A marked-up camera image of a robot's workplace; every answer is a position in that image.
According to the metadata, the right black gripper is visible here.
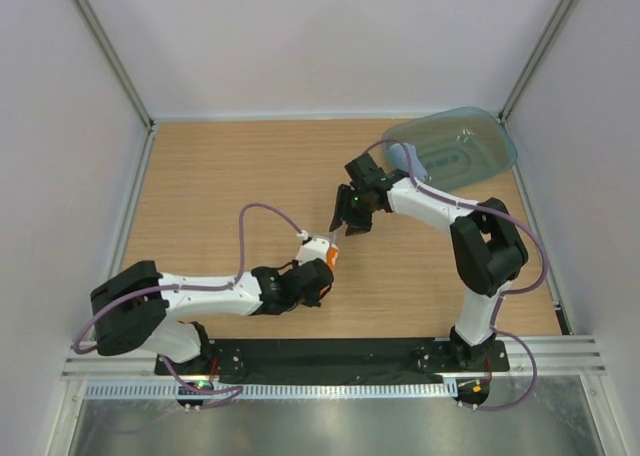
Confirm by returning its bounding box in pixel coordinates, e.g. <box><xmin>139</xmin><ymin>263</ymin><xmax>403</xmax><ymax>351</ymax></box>
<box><xmin>330</xmin><ymin>185</ymin><xmax>373</xmax><ymax>238</ymax></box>

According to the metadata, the white orange flower towel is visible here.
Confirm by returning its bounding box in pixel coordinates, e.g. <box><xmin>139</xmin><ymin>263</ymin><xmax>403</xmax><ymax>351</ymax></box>
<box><xmin>319</xmin><ymin>239</ymin><xmax>339</xmax><ymax>291</ymax></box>

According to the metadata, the blue terry towel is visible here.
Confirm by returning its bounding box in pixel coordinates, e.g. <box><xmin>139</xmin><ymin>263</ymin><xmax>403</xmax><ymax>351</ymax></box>
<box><xmin>387</xmin><ymin>143</ymin><xmax>429</xmax><ymax>183</ymax></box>

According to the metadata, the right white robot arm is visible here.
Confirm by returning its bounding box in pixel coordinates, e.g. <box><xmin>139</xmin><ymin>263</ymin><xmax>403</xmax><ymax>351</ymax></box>
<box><xmin>329</xmin><ymin>153</ymin><xmax>529</xmax><ymax>372</ymax></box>

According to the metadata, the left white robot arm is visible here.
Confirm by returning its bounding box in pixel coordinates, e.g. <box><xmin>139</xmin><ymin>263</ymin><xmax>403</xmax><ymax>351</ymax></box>
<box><xmin>89</xmin><ymin>256</ymin><xmax>335</xmax><ymax>376</ymax></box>

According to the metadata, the teal plastic tub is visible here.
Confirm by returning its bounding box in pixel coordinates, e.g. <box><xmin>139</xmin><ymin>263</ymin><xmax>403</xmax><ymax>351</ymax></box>
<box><xmin>382</xmin><ymin>107</ymin><xmax>517</xmax><ymax>193</ymax></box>

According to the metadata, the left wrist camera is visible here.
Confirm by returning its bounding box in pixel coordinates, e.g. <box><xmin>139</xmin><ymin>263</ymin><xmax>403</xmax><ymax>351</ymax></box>
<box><xmin>295</xmin><ymin>236</ymin><xmax>335</xmax><ymax>264</ymax></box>

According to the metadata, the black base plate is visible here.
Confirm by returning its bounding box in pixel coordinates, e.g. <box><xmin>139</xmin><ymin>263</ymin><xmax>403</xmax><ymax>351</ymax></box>
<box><xmin>173</xmin><ymin>337</ymin><xmax>510</xmax><ymax>379</ymax></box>

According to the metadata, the slotted metal rail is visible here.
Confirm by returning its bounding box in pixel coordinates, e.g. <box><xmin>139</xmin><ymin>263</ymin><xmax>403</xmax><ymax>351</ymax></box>
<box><xmin>85</xmin><ymin>379</ymin><xmax>458</xmax><ymax>400</ymax></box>

